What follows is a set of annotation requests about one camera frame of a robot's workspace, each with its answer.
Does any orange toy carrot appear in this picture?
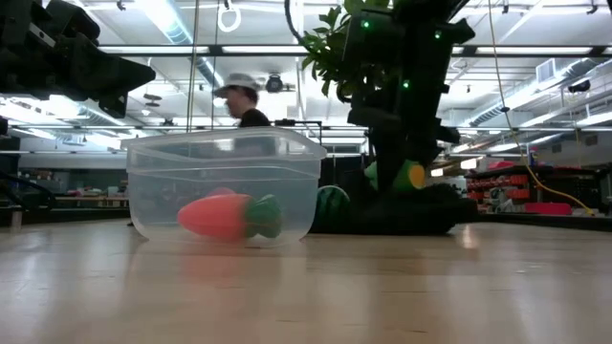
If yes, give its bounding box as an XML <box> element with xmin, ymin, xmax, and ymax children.
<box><xmin>176</xmin><ymin>193</ymin><xmax>284</xmax><ymax>242</ymax></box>

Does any white hanging ring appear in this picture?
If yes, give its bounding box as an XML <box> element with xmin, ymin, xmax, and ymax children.
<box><xmin>217</xmin><ymin>0</ymin><xmax>243</xmax><ymax>33</ymax></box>

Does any artificial plant in black pot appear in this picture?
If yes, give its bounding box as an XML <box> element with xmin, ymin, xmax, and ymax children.
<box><xmin>299</xmin><ymin>0</ymin><xmax>398</xmax><ymax>104</ymax></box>

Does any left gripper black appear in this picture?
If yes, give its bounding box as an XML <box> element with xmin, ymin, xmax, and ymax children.
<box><xmin>0</xmin><ymin>0</ymin><xmax>157</xmax><ymax>118</ymax></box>

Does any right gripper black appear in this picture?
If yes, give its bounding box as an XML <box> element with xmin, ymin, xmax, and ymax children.
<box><xmin>346</xmin><ymin>102</ymin><xmax>463</xmax><ymax>193</ymax></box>

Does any red toy strawberry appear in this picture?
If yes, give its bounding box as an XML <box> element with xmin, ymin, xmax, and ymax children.
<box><xmin>205</xmin><ymin>185</ymin><xmax>238</xmax><ymax>198</ymax></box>

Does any striped toy watermelon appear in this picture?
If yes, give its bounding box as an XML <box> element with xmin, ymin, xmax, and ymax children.
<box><xmin>313</xmin><ymin>184</ymin><xmax>352</xmax><ymax>234</ymax></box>

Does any yellow hanging cable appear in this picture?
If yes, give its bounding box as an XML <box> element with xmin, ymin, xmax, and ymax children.
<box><xmin>487</xmin><ymin>0</ymin><xmax>598</xmax><ymax>217</ymax></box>

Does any long ceiling light strip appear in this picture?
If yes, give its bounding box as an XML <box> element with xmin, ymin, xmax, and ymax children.
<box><xmin>98</xmin><ymin>44</ymin><xmax>310</xmax><ymax>55</ymax></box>
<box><xmin>451</xmin><ymin>45</ymin><xmax>594</xmax><ymax>55</ymax></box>

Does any silver ventilation duct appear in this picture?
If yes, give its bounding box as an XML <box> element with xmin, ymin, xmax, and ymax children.
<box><xmin>136</xmin><ymin>0</ymin><xmax>229</xmax><ymax>97</ymax></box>

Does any person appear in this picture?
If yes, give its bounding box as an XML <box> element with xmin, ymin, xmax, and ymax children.
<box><xmin>212</xmin><ymin>73</ymin><xmax>277</xmax><ymax>130</ymax></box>

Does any clear plastic tupperware container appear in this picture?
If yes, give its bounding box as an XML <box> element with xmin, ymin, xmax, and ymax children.
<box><xmin>120</xmin><ymin>126</ymin><xmax>328</xmax><ymax>248</ymax></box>

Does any black aluminium table frame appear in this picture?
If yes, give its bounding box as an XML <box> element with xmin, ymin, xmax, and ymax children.
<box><xmin>0</xmin><ymin>205</ymin><xmax>612</xmax><ymax>234</ymax></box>

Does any green toy cucumber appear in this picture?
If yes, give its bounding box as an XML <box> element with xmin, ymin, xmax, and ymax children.
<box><xmin>363</xmin><ymin>159</ymin><xmax>426</xmax><ymax>193</ymax></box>

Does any shelf with red bins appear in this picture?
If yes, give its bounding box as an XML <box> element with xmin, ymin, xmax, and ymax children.
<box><xmin>466</xmin><ymin>160</ymin><xmax>612</xmax><ymax>216</ymax></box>

